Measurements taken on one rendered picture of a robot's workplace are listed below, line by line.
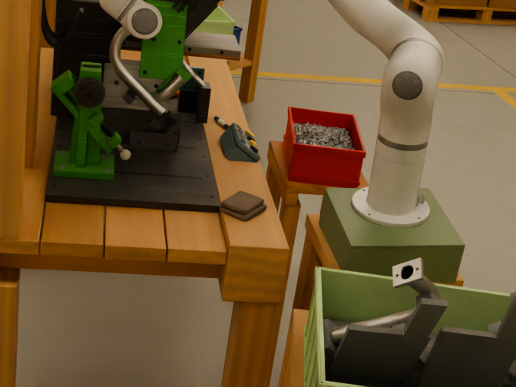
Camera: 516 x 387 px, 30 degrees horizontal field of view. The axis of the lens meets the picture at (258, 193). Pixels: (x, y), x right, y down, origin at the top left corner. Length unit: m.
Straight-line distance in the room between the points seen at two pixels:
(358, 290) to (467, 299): 0.23
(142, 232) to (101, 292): 1.46
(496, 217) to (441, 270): 2.61
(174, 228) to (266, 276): 0.24
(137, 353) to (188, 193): 1.08
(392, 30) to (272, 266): 0.60
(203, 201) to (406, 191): 0.49
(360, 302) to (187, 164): 0.72
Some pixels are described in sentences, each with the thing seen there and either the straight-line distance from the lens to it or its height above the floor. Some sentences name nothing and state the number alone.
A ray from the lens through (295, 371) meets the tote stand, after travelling 1.99.
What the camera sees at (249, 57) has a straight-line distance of 5.71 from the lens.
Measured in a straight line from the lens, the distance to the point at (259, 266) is 2.22.
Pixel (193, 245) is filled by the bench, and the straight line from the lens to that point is 2.20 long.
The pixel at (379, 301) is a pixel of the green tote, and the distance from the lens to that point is 2.06.
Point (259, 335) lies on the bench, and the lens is 2.33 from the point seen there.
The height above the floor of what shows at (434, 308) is 1.11.
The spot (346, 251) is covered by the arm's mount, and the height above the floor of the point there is 0.91.
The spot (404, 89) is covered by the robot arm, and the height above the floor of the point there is 1.30.
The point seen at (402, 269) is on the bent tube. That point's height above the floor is 1.16.
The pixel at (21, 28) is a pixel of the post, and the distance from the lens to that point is 1.99.
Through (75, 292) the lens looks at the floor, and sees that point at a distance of 3.67.
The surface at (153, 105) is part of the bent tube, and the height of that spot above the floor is 1.01.
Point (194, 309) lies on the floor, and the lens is 3.64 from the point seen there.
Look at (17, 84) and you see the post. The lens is 2.03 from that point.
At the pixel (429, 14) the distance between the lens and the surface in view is 8.54.
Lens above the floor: 1.92
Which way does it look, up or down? 25 degrees down
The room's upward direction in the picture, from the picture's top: 9 degrees clockwise
